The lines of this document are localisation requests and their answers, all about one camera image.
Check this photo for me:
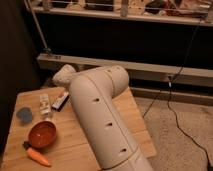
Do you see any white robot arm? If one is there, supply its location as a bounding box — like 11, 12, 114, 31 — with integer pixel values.
53, 64, 154, 171

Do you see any red white black box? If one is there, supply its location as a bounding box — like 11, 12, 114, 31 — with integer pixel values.
51, 91, 69, 111

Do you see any clear plastic bottle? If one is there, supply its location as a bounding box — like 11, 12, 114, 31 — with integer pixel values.
39, 94, 52, 121

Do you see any orange bowl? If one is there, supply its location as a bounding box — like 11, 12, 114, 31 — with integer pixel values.
28, 121, 57, 148

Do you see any orange toy carrot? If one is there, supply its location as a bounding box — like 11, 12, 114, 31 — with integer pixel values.
23, 141, 51, 167

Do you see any black cable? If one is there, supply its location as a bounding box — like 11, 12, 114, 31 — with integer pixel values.
142, 19, 213, 171

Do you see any metal rack frame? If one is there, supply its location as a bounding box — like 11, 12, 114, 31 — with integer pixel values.
24, 0, 213, 87

